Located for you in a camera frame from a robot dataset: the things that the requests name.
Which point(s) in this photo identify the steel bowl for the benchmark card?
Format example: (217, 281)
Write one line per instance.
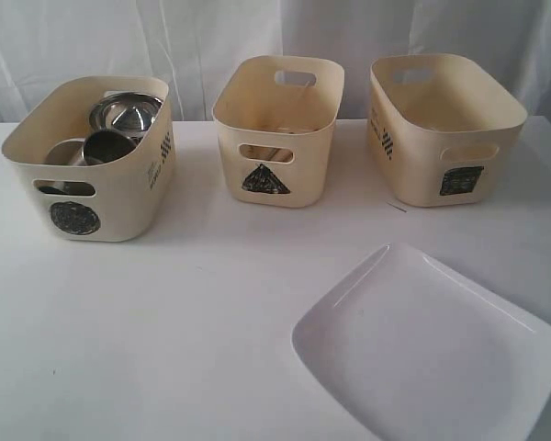
(130, 113)

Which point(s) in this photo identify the steel mug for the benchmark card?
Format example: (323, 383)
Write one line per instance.
(67, 152)
(106, 146)

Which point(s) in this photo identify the white rectangular plate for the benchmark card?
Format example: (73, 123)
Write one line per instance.
(413, 350)

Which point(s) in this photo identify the cream bin with circle mark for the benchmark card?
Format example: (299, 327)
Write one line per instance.
(129, 191)

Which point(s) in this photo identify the cream bin with square mark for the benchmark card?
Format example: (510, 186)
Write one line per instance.
(440, 128)

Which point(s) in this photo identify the steel spoon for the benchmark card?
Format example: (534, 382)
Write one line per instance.
(273, 154)

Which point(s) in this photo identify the white backdrop curtain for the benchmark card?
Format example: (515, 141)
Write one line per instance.
(194, 46)

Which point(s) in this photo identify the cream bin with triangle mark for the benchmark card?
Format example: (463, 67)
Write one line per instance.
(286, 102)

